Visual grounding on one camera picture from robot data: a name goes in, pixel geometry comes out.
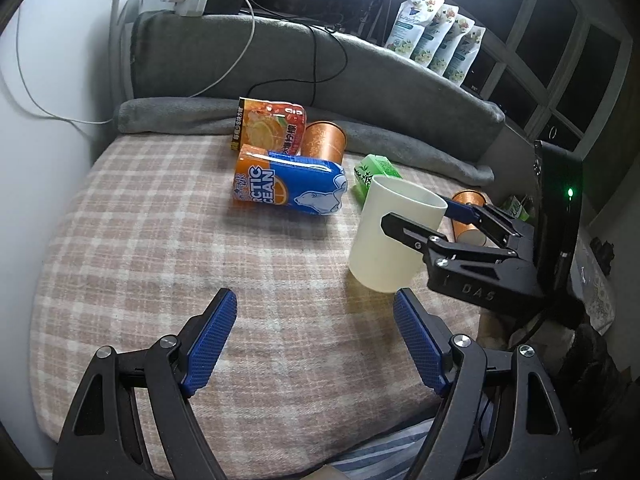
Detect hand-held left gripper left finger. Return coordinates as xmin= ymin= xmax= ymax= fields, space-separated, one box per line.
xmin=52 ymin=287 xmax=238 ymax=480

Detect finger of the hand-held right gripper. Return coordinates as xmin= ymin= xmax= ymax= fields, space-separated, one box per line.
xmin=381 ymin=212 xmax=518 ymax=267
xmin=442 ymin=196 xmax=532 ymax=250

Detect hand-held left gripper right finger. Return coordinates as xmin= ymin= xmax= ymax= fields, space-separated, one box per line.
xmin=392 ymin=287 xmax=583 ymax=480

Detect white cup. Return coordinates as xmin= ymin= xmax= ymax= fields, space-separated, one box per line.
xmin=348 ymin=176 xmax=448 ymax=293

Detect copper orange paper cup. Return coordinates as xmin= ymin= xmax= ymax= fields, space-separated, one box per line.
xmin=301 ymin=120 xmax=348 ymax=164
xmin=451 ymin=189 xmax=494 ymax=246

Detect green tea carton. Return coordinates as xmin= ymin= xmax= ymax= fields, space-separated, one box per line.
xmin=352 ymin=154 xmax=404 ymax=206
xmin=501 ymin=195 xmax=532 ymax=223

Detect floral printed cloth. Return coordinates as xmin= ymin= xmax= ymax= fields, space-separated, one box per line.
xmin=572 ymin=237 xmax=617 ymax=335

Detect plaid pink blanket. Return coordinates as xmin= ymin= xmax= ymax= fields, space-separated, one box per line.
xmin=27 ymin=132 xmax=488 ymax=478

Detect striped blue cloth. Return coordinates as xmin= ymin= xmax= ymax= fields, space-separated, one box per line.
xmin=295 ymin=412 xmax=493 ymax=480

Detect blue and orange drink pack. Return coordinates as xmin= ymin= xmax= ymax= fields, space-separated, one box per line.
xmin=233 ymin=144 xmax=348 ymax=216

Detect white green spout pouch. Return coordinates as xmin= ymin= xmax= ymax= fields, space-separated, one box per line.
xmin=455 ymin=25 xmax=487 ymax=88
xmin=384 ymin=0 xmax=437 ymax=58
xmin=413 ymin=4 xmax=460 ymax=72
xmin=433 ymin=14 xmax=476 ymax=80

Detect grey pillow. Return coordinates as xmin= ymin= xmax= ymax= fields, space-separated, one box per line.
xmin=114 ymin=10 xmax=507 ymax=187

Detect black tripod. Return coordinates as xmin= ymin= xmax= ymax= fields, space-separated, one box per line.
xmin=356 ymin=0 xmax=397 ymax=43

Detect grey window frame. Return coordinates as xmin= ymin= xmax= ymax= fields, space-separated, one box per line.
xmin=472 ymin=0 xmax=632 ymax=226

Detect black cable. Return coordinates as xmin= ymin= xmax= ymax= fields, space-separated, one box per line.
xmin=235 ymin=0 xmax=351 ymax=107

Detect white cable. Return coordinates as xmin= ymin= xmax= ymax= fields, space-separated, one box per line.
xmin=9 ymin=0 xmax=257 ymax=124

